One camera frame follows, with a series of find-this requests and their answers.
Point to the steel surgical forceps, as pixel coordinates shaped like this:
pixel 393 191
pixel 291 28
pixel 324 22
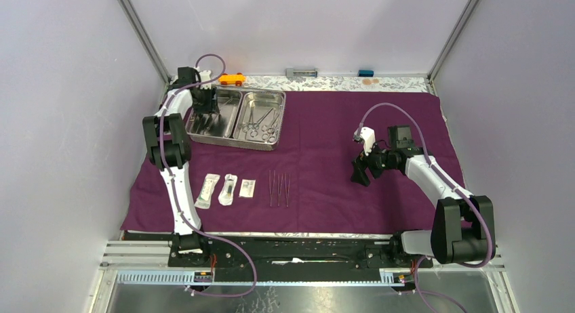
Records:
pixel 251 127

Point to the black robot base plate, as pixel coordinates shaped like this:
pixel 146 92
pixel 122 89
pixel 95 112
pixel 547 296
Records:
pixel 292 260

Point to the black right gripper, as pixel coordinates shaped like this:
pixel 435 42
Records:
pixel 359 165

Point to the purple cloth wrap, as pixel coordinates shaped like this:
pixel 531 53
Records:
pixel 316 146

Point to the small white sterile packet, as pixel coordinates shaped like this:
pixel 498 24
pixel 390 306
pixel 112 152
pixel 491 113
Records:
pixel 247 189

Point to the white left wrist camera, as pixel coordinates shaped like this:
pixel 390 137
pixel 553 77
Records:
pixel 205 78

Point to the orange toy car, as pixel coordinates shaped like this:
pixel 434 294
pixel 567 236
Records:
pixel 236 80

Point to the steel scalpel handle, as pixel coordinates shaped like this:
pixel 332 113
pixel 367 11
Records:
pixel 280 188

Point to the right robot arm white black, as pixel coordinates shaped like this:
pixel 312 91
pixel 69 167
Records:
pixel 463 223

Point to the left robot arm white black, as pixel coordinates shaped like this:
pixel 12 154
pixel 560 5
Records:
pixel 169 149

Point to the steel tweezers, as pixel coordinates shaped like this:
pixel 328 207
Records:
pixel 271 186
pixel 287 189

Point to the perforated steel instrument tray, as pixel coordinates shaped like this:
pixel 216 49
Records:
pixel 234 105

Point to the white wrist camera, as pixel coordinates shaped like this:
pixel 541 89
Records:
pixel 205 78
pixel 366 137

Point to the blue plastic block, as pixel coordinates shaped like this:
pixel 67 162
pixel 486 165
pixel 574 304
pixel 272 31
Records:
pixel 365 73

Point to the long white sterile packet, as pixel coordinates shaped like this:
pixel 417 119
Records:
pixel 204 199

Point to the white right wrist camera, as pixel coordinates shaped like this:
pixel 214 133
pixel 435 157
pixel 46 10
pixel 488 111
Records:
pixel 366 137

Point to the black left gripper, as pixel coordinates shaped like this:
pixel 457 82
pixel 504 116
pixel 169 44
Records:
pixel 209 106

